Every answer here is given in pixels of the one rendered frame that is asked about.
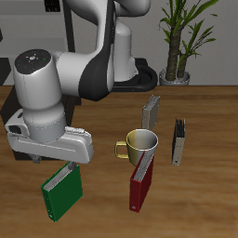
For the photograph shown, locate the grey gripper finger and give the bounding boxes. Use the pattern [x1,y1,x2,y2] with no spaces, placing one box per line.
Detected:
[67,161,78,172]
[32,154,43,165]

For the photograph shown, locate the black and grey book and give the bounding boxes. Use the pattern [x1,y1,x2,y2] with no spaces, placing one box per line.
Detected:
[171,117,187,166]

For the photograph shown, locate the green book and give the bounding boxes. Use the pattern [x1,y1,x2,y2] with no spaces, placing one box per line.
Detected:
[40,161,84,223]

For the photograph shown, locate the green pot plant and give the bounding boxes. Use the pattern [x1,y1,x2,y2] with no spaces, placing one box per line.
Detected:
[157,0,221,87]

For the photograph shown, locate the black vertical post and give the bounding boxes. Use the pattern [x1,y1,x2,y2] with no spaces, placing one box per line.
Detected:
[62,0,76,53]

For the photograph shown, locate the small black wall panel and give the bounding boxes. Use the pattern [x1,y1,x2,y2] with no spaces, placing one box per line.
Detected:
[44,0,61,13]

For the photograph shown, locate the yellow and white mug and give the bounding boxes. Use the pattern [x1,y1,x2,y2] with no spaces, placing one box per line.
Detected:
[114,128,160,168]

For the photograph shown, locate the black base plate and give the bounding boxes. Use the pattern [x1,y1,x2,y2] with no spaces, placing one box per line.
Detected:
[111,57,159,93]

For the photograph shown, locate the tan grey book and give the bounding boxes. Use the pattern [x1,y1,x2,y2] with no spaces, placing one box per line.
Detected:
[141,94,162,131]

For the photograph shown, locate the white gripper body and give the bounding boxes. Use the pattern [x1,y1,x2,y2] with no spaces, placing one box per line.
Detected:
[7,126,95,165]

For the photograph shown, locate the red book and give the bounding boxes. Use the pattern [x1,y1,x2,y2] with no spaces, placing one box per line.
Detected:
[128,151,155,214]

